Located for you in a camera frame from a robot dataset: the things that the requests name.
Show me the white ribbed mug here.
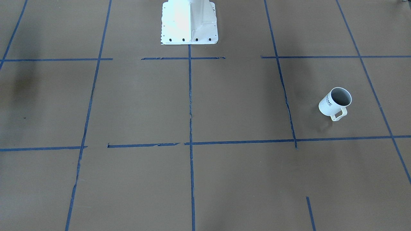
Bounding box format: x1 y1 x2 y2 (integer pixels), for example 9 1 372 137
318 87 352 122

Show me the white pedestal column base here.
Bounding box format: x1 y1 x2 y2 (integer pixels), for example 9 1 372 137
161 0 219 45

